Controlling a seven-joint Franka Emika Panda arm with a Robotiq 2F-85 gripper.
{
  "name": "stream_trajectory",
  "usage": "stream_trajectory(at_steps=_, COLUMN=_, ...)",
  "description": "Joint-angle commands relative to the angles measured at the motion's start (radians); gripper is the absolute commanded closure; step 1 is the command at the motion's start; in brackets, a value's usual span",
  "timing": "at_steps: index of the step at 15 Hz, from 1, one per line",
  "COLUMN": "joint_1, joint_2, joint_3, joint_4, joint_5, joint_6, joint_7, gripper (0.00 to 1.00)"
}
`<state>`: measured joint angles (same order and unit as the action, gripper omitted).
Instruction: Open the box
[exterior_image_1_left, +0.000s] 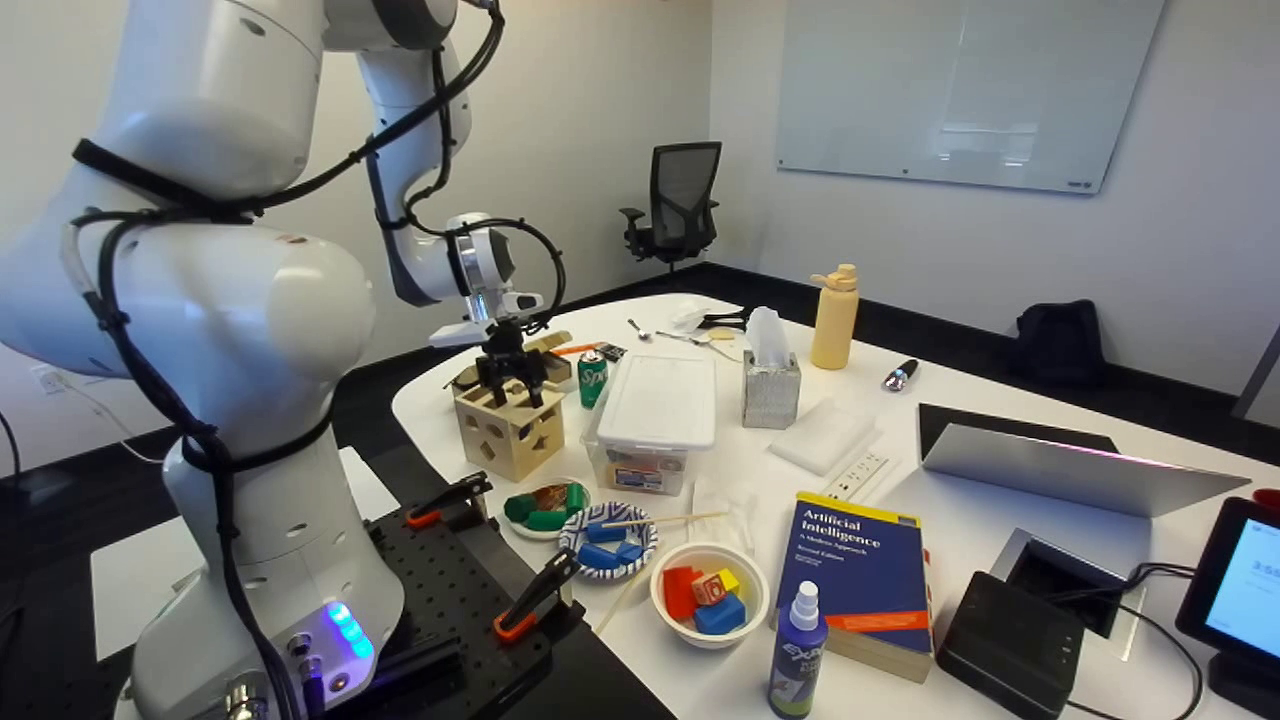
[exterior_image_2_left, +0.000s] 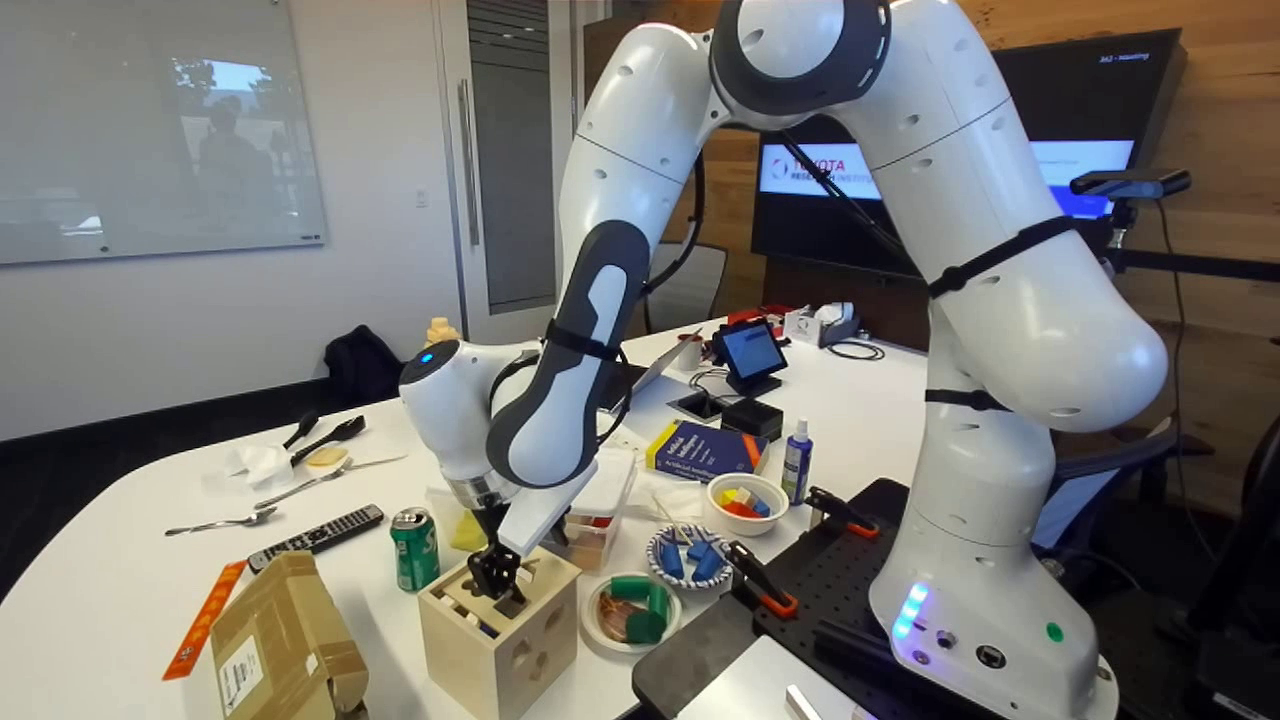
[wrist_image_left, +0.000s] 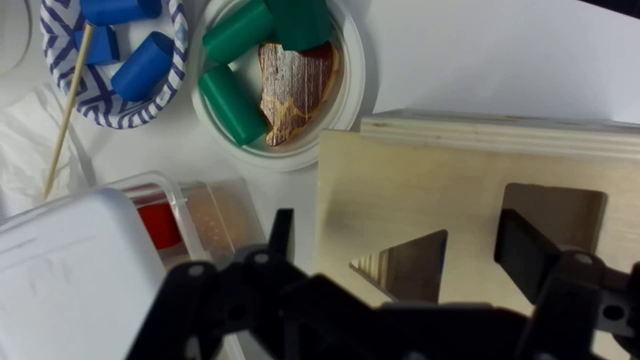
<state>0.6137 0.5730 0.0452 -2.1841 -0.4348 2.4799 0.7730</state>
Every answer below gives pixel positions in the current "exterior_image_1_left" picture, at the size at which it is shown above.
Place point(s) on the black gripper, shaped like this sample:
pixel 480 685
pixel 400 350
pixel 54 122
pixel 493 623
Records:
pixel 513 354

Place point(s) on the wooden shape sorter box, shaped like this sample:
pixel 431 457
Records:
pixel 511 435

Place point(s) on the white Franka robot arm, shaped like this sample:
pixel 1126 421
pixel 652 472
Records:
pixel 225 335

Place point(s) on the clear plastic box white lid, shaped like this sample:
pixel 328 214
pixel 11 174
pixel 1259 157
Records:
pixel 658 406

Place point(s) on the grey tissue box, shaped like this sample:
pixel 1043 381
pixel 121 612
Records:
pixel 770 386

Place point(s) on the black electronics box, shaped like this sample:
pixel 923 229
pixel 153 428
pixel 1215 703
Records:
pixel 1011 642

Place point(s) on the flat wooden board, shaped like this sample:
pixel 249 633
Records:
pixel 560 346

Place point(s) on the small green toy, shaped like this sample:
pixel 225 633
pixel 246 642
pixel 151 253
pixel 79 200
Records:
pixel 591 381

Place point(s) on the orange small tool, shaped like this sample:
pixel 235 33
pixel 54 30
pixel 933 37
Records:
pixel 587 350

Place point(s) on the green toy food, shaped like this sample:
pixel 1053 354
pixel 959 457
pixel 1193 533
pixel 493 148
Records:
pixel 547 505

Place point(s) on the black clamp orange tip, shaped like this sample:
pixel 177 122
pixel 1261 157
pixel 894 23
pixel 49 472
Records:
pixel 451 500
pixel 539 599

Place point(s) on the white plate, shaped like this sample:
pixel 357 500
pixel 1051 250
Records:
pixel 513 531

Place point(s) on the blue patterned bowl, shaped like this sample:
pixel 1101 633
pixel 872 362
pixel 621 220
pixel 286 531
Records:
pixel 605 547

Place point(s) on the black office chair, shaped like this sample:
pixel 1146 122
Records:
pixel 683 193

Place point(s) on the red toy block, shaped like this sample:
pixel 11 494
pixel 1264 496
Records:
pixel 679 593

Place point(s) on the orange toy block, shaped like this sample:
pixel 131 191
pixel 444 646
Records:
pixel 705 585

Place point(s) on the white bowl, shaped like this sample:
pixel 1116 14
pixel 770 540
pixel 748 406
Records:
pixel 673 624

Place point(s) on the yellow toy block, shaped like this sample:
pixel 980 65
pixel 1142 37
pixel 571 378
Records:
pixel 730 581

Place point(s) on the blue toy block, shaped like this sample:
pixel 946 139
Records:
pixel 723 612

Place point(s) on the white folded cloth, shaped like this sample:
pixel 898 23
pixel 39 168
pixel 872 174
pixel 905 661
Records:
pixel 822 436

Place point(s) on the beige drink bottle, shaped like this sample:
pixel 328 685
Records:
pixel 836 320

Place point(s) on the white remote control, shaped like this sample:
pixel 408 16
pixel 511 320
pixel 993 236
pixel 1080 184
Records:
pixel 858 472

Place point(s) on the blue spray bottle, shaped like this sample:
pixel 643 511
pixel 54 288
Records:
pixel 799 655

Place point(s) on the black marker pen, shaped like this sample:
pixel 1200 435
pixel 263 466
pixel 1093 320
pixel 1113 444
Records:
pixel 898 373

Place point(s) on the blue book orange stripe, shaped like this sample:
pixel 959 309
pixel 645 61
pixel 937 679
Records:
pixel 860 574

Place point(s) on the glass whiteboard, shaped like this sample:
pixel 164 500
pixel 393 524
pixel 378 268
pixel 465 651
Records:
pixel 967 84

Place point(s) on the black bag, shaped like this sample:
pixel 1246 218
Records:
pixel 1062 346

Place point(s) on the silver laptop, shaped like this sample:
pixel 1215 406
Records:
pixel 1066 472

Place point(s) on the black framed tablet screen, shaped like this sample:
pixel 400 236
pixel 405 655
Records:
pixel 1246 585

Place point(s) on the red object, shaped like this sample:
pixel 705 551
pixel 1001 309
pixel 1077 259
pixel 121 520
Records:
pixel 1264 500

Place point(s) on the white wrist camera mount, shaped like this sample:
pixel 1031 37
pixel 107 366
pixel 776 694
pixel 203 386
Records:
pixel 465 331

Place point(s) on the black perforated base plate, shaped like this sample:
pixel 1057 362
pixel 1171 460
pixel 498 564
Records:
pixel 462 593

